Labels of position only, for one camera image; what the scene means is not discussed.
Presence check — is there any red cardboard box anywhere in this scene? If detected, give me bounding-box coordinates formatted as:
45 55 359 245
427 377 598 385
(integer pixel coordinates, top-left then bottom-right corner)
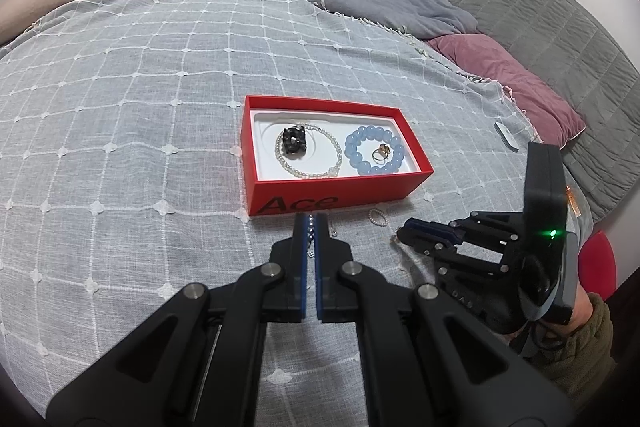
240 95 434 219

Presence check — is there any pink pillow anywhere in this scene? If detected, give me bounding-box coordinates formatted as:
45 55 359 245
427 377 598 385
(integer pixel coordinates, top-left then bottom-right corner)
425 33 587 148

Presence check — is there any dark stone ring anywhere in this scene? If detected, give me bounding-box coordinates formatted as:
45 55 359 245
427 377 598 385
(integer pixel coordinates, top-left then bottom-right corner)
280 125 308 158

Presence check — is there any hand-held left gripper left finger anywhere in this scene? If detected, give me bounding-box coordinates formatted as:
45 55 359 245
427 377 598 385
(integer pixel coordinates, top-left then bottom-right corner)
46 213 313 427

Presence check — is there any person's right forearm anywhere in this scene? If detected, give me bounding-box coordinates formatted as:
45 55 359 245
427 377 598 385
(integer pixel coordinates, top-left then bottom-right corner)
510 277 618 403

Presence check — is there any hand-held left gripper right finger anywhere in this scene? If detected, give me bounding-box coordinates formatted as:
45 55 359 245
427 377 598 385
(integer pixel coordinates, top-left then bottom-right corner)
315 213 576 427

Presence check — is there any white card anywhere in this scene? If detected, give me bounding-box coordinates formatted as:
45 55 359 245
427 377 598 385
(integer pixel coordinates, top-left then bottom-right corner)
494 122 521 151

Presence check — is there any red round stool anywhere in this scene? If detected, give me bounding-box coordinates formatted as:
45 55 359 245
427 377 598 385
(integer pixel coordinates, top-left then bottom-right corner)
580 229 618 295

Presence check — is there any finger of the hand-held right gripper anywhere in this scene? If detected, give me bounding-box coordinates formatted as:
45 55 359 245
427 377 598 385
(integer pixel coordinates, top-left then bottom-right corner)
397 232 506 308
404 213 526 248

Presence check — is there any grey checked fringed blanket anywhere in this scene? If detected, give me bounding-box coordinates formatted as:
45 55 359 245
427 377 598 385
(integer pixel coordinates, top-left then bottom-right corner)
0 0 551 408

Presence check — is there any clear crystal bead bracelet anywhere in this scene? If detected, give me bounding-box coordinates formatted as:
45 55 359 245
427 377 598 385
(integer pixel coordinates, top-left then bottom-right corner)
274 123 344 180

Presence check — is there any blue bead bracelet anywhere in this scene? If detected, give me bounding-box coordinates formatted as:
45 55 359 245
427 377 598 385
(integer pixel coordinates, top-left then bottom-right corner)
344 126 407 176

